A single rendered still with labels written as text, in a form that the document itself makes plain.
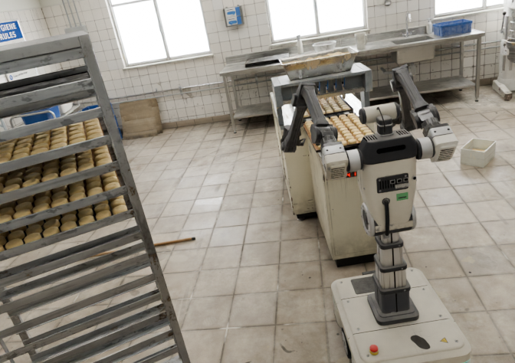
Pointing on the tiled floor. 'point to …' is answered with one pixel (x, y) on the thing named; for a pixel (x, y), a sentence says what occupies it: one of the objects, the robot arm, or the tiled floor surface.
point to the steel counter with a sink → (408, 38)
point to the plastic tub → (477, 152)
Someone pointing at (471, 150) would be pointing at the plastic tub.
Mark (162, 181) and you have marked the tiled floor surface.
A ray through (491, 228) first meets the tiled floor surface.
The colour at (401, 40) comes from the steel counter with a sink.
